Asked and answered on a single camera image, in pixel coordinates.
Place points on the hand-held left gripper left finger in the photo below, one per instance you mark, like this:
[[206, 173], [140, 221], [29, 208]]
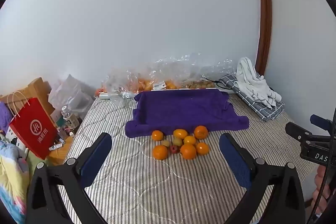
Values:
[[95, 158]]

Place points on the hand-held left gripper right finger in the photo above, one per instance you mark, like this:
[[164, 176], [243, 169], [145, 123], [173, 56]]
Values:
[[236, 161]]

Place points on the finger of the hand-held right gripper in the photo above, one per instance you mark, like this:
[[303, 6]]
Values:
[[298, 130], [320, 121]]

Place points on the small red apple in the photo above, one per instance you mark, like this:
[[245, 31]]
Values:
[[173, 149]]

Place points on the purple towel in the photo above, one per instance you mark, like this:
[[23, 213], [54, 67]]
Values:
[[183, 108]]

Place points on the person's right hand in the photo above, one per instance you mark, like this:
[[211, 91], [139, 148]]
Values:
[[321, 187]]

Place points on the wooden nightstand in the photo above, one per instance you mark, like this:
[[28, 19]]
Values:
[[61, 154]]

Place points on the grey plaid cloth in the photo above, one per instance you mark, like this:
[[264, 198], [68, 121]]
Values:
[[265, 109]]

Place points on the clear water bottle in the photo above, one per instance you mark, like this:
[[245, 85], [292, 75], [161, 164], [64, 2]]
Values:
[[69, 119]]

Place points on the striped bed quilt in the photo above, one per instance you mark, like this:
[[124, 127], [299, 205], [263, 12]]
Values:
[[147, 187]]

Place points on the small white box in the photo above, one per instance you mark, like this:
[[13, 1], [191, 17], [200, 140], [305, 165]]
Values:
[[104, 95]]

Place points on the grey plastic bag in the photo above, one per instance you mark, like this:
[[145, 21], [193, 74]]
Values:
[[71, 95]]

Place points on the red paper bag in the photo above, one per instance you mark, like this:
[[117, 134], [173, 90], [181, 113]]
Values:
[[34, 129]]

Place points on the white towel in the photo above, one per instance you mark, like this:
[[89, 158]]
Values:
[[252, 79]]

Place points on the clear plastic bag of oranges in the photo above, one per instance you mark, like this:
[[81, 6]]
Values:
[[123, 82]]

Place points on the colourful blanket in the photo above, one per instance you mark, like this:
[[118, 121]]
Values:
[[10, 179]]

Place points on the pile of bagged oranges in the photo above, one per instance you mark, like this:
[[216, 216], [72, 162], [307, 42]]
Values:
[[147, 84]]

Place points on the purple cloth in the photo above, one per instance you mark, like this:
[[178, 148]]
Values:
[[4, 116]]

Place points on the brown wooden door frame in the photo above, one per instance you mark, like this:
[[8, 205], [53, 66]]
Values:
[[265, 16]]

